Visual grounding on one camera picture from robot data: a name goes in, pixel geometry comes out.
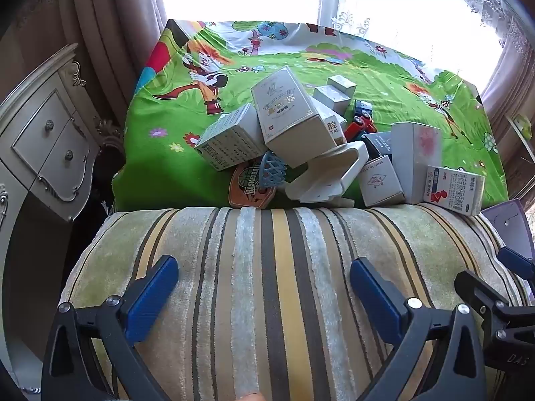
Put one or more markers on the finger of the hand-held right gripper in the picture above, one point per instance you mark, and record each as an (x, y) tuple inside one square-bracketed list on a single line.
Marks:
[(518, 261), (476, 288)]

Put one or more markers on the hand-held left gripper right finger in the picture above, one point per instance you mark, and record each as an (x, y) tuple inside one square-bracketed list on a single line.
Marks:
[(376, 300)]

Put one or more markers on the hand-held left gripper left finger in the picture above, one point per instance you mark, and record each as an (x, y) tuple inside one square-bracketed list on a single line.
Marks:
[(150, 300)]

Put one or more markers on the purple cardboard box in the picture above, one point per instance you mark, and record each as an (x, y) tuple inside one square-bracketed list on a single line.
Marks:
[(505, 221)]

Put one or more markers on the white medicine box red figure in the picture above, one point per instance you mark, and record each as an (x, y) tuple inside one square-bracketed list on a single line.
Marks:
[(453, 190)]

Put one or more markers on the striped plush cushion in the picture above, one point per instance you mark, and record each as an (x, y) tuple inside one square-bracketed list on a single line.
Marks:
[(267, 259)]

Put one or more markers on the white plastic holder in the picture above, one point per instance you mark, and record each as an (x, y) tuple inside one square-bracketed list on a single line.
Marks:
[(326, 175)]

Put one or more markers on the green tissue pack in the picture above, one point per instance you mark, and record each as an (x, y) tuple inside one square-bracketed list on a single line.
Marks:
[(524, 122)]

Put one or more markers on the tall white box red print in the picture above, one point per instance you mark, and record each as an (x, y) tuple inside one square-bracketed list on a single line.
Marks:
[(418, 158)]

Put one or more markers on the toy basketball hoop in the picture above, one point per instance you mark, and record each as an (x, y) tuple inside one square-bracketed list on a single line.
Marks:
[(253, 183)]

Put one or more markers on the red toy car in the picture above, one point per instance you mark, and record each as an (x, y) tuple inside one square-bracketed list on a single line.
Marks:
[(360, 127)]

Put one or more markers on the brown patterned curtain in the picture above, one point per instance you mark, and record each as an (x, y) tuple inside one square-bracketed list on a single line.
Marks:
[(510, 79)]

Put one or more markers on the white box black lettering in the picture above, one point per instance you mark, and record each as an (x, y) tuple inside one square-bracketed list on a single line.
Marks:
[(332, 123)]

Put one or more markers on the carved cream dresser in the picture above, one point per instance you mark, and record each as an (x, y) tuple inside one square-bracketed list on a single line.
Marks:
[(46, 142)]

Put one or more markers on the green cartoon printed bed sheet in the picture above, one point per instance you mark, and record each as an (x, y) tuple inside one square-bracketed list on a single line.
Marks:
[(167, 104)]

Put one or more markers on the large white box gold print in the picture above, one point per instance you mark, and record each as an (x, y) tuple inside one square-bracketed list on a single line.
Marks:
[(288, 108)]

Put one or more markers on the white lace curtain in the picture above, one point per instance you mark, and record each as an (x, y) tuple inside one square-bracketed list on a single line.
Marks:
[(480, 8)]

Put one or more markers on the beige pleated curtain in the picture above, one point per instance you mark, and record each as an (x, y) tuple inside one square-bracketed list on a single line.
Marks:
[(104, 29)]

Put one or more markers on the white wall shelf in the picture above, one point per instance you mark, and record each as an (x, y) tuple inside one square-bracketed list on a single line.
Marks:
[(516, 142)]

